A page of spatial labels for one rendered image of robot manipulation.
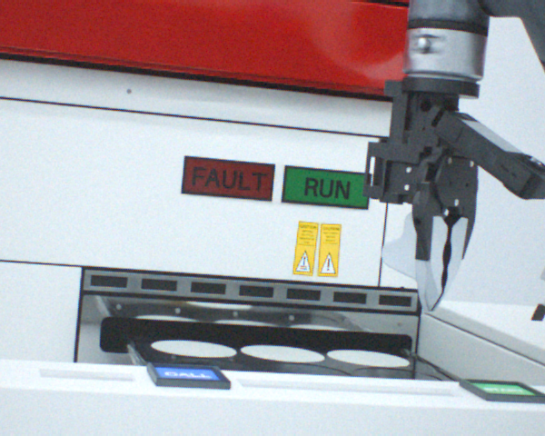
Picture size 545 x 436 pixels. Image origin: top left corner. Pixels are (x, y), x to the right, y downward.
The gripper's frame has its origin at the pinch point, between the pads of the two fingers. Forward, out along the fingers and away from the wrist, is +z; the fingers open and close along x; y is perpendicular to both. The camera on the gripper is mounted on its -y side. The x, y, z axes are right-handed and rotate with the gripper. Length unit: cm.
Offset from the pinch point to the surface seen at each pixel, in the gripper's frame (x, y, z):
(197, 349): -7.7, 35.8, 12.0
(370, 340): -48, 39, 14
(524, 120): -196, 94, -28
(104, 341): -15, 60, 16
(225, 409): 29.4, -0.9, 6.9
